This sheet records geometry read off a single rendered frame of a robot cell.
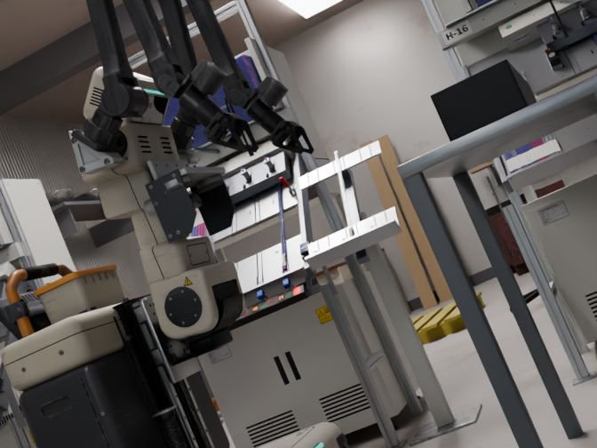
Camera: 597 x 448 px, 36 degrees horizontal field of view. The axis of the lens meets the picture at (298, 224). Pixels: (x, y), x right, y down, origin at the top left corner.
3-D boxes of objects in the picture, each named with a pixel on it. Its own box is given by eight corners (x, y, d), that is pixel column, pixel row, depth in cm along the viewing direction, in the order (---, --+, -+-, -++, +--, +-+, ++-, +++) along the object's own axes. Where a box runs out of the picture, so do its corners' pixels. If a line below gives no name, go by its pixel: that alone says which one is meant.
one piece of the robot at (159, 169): (154, 250, 232) (122, 171, 234) (200, 241, 259) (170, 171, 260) (207, 224, 228) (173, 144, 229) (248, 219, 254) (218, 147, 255)
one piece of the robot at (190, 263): (117, 372, 232) (53, 137, 234) (182, 344, 268) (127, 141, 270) (209, 348, 224) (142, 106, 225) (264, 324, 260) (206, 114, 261)
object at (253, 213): (305, 210, 368) (298, 202, 365) (167, 273, 387) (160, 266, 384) (299, 158, 392) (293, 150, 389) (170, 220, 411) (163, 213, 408)
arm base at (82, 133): (95, 136, 234) (69, 134, 223) (108, 108, 232) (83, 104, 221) (122, 152, 232) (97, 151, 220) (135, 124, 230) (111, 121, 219)
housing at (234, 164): (301, 166, 390) (285, 144, 381) (203, 212, 404) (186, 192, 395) (300, 155, 396) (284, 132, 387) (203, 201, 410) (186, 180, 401)
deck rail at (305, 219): (316, 276, 339) (308, 267, 335) (312, 278, 340) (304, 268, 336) (304, 157, 392) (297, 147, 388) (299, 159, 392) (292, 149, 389)
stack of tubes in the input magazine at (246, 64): (269, 111, 385) (244, 53, 387) (166, 163, 400) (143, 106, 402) (279, 113, 397) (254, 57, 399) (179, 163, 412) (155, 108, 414)
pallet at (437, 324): (390, 342, 759) (385, 330, 759) (487, 303, 736) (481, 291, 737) (359, 372, 638) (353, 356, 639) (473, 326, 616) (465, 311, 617)
